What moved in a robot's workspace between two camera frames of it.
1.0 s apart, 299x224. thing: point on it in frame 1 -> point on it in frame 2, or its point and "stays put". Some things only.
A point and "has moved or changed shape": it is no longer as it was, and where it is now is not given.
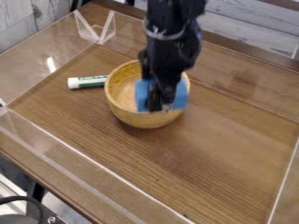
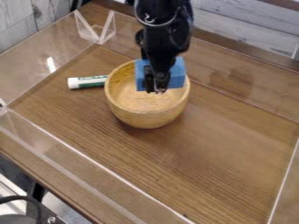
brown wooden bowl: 121,94 stays put
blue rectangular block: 144,94 has moved or changed shape
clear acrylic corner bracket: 97,32 stays put
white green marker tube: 88,82 stays put
